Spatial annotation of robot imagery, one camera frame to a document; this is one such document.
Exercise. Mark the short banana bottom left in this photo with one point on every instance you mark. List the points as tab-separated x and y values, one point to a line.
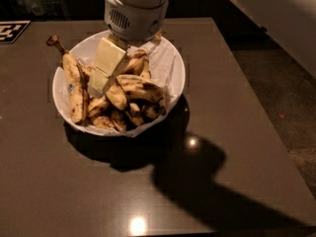
102	121

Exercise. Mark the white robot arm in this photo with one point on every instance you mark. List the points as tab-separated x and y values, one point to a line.
129	22

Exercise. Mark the white bowl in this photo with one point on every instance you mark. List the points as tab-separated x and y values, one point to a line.
60	97

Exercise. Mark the lower curved banana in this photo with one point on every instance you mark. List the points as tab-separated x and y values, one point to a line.
97	106

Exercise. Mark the short banana bottom centre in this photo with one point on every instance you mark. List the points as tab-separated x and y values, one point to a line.
118	120

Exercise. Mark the long banana with sticker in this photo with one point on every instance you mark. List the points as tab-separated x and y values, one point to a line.
78	97

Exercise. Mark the curved banana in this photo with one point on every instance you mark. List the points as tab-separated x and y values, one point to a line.
139	88
97	106

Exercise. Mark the short banana bottom middle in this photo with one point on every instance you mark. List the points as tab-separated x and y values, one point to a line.
135	115

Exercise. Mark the curved banana right side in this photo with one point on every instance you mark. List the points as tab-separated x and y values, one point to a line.
139	88

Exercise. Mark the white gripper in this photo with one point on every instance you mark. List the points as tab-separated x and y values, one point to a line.
136	22

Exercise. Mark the white paper towel liner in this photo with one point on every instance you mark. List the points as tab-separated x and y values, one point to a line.
168	72

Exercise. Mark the small banana stub right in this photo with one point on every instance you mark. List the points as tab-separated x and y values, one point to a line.
152	111

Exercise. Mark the black white fiducial marker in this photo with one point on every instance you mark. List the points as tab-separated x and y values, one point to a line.
11	30

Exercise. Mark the short banana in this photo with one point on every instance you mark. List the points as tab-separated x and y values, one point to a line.
102	121
135	115
118	120

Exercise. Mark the spotted banana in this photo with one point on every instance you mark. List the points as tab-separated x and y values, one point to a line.
117	96

